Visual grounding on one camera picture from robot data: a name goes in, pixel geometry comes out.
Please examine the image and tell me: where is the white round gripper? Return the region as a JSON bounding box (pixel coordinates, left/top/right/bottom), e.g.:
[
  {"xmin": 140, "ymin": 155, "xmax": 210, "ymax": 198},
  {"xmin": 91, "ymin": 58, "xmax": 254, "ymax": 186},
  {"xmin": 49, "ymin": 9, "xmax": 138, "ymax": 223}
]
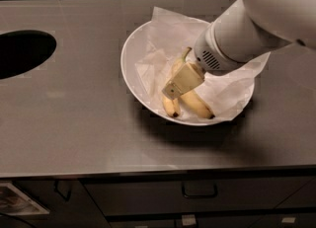
[{"xmin": 162, "ymin": 0, "xmax": 288, "ymax": 100}]

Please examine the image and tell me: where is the large yellow banana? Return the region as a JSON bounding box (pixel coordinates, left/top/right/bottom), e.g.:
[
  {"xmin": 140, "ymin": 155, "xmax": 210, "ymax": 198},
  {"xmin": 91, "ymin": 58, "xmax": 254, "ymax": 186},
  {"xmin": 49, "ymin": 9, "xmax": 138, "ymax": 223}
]
[{"xmin": 171, "ymin": 47, "xmax": 214, "ymax": 119}]

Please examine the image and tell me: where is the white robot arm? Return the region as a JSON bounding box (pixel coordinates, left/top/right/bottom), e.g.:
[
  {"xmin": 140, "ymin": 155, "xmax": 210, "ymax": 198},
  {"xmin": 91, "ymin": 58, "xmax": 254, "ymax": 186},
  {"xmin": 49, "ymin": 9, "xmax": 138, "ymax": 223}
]
[{"xmin": 163, "ymin": 0, "xmax": 316, "ymax": 100}]

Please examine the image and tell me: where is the small yellow banana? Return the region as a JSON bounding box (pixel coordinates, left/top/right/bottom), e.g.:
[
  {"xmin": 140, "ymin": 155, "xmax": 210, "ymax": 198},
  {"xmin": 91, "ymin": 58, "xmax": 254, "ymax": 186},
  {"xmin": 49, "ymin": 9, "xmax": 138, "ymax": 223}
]
[{"xmin": 162, "ymin": 92, "xmax": 181, "ymax": 117}]

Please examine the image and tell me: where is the white bowl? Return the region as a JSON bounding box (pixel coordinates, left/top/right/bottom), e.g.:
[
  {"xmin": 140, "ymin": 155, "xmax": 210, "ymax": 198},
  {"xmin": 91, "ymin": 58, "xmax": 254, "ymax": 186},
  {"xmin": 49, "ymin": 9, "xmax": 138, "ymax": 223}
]
[{"xmin": 120, "ymin": 18, "xmax": 255, "ymax": 126}]

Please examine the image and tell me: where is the white crumpled paper sheet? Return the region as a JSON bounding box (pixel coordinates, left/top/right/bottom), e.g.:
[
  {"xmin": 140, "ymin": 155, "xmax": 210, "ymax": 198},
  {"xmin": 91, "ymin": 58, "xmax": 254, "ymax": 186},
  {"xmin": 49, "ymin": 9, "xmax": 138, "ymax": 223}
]
[{"xmin": 127, "ymin": 7, "xmax": 269, "ymax": 126}]

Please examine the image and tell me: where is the grey drawer front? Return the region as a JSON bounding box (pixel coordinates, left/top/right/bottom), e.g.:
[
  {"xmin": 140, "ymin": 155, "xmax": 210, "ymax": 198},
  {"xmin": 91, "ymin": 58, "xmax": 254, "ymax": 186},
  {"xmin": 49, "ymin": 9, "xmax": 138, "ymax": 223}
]
[{"xmin": 85, "ymin": 177, "xmax": 311, "ymax": 217}]

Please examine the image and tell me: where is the black round sink hole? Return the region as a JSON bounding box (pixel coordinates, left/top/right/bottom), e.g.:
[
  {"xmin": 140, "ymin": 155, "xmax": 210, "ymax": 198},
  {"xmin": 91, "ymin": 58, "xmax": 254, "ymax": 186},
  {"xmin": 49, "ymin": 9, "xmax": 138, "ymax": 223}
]
[{"xmin": 0, "ymin": 30, "xmax": 57, "ymax": 79}]

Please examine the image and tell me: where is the small white label tag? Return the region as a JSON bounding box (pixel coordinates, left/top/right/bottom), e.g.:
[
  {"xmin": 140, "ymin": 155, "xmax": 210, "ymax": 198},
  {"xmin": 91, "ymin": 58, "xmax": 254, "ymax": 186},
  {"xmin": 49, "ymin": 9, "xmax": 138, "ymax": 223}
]
[{"xmin": 281, "ymin": 217, "xmax": 296, "ymax": 224}]

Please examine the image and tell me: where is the paper sheet on cabinet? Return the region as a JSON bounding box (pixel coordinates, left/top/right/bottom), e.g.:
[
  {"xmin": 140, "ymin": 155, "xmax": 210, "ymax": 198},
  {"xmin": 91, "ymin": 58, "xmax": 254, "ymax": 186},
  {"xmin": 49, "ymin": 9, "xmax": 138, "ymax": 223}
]
[{"xmin": 0, "ymin": 182, "xmax": 49, "ymax": 216}]

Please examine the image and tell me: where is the black drawer handle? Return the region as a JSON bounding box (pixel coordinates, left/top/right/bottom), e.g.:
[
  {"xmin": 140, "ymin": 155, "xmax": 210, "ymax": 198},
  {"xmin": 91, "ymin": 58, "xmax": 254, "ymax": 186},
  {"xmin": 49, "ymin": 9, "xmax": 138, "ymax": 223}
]
[{"xmin": 181, "ymin": 182, "xmax": 218, "ymax": 199}]

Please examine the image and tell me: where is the black cabinet door handle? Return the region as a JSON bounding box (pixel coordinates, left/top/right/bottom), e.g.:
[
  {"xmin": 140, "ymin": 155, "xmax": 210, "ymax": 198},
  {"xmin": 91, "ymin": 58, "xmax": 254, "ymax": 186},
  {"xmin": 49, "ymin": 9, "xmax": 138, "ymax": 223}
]
[{"xmin": 53, "ymin": 180, "xmax": 72, "ymax": 201}]

